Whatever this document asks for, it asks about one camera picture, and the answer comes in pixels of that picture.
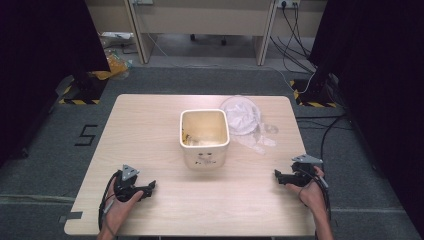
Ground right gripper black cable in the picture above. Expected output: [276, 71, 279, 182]
[298, 165, 333, 223]

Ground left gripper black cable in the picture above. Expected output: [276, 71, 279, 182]
[97, 170, 122, 232]

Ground black cables beside table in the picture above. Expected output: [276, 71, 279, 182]
[295, 113, 355, 162]

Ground person's right hand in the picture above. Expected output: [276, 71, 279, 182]
[285, 165, 326, 209]

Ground clear plastic bag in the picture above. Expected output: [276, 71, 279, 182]
[219, 95, 280, 155]

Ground person's left hand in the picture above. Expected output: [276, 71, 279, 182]
[103, 176, 145, 231]

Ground black cables on floor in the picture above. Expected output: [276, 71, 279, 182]
[269, 2, 318, 75]

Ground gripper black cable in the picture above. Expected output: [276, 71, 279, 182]
[97, 170, 122, 232]
[298, 165, 333, 223]

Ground cream plastic bin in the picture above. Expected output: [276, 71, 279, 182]
[179, 108, 231, 171]

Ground black curtain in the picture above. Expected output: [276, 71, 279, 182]
[307, 0, 424, 231]
[0, 0, 112, 168]

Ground dark tape piece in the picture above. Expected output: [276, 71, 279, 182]
[58, 211, 84, 224]

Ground white papers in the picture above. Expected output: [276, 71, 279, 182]
[99, 31, 135, 42]

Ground black stand with striped base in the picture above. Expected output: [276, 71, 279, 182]
[58, 70, 110, 106]
[289, 66, 338, 109]

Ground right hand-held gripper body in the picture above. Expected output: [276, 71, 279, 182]
[289, 154, 324, 188]

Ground yellow plastic bag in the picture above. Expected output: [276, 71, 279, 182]
[93, 49, 133, 81]

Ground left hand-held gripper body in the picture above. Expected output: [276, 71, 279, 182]
[113, 164, 149, 203]

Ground white power strip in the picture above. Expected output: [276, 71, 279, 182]
[277, 0, 301, 10]

